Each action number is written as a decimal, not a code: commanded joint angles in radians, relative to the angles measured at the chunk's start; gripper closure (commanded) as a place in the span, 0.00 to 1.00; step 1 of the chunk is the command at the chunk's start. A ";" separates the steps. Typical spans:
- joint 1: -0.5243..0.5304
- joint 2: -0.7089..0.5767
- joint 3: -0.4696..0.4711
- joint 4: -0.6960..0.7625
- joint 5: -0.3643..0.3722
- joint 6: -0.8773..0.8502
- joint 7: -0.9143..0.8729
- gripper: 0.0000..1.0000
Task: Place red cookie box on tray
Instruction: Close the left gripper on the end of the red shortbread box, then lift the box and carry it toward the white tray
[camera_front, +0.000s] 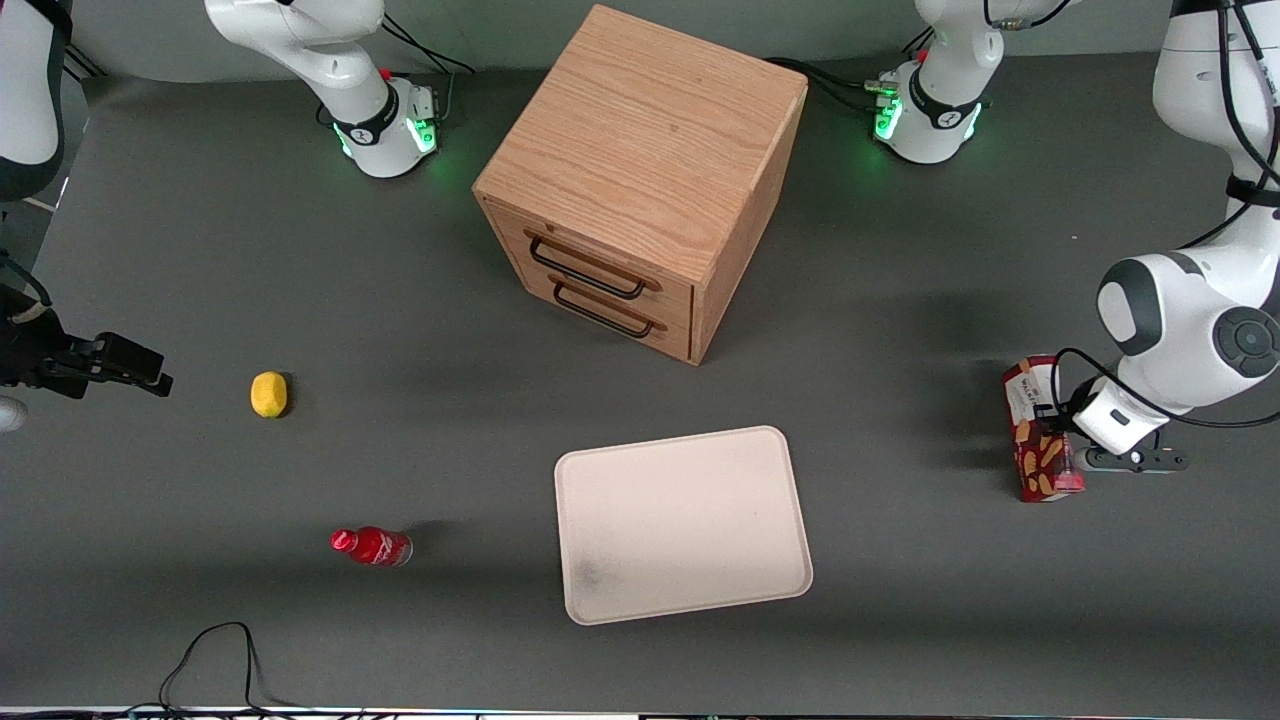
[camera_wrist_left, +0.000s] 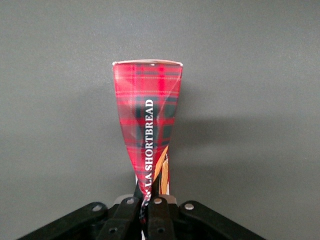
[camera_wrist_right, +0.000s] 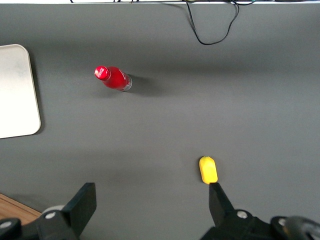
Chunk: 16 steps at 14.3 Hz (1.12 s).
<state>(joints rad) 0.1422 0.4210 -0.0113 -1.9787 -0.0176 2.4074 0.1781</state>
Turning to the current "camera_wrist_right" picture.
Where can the yellow lemon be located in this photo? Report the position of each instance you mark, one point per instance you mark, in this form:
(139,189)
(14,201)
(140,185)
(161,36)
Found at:
(208,171)

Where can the white rectangular tray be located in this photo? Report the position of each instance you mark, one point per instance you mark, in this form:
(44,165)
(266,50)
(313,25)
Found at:
(15,95)

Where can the red cola bottle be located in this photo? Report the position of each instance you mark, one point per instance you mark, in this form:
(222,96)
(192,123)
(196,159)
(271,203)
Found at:
(113,78)

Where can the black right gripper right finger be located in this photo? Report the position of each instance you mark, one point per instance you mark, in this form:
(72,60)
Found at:
(220,207)

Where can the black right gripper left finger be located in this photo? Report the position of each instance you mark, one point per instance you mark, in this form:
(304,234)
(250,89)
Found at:
(80,205)

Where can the wooden drawer cabinet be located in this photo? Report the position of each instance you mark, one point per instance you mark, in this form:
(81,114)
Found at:
(12,207)

